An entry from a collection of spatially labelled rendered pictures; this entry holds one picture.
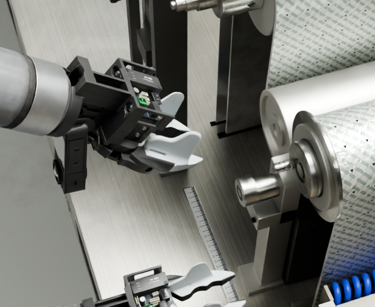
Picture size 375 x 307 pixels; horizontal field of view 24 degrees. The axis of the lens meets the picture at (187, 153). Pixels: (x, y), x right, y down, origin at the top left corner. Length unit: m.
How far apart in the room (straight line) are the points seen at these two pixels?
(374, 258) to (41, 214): 1.46
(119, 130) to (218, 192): 0.63
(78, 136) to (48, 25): 0.89
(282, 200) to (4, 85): 0.50
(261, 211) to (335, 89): 0.20
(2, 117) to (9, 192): 1.80
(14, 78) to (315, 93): 0.52
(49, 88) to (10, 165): 1.85
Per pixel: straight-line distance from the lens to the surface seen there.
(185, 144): 0.98
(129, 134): 0.94
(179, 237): 1.48
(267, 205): 1.24
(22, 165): 2.70
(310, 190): 1.12
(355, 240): 1.23
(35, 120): 0.86
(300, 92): 1.24
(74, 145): 0.93
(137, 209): 1.51
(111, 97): 0.90
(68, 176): 0.97
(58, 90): 0.87
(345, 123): 1.11
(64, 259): 2.51
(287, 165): 1.15
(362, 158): 1.10
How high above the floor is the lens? 2.19
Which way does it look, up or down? 55 degrees down
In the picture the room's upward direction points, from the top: straight up
